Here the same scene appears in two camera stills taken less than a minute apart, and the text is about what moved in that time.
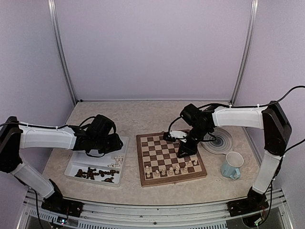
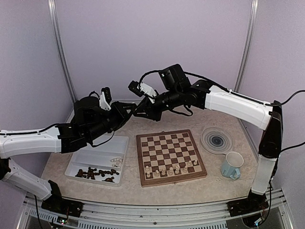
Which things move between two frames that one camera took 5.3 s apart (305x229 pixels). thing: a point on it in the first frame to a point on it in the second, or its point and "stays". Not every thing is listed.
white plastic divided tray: (107, 170) stays
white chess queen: (177, 169) stays
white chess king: (171, 171) stays
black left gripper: (116, 144) to (119, 107)
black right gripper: (191, 150) to (153, 112)
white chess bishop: (147, 171) stays
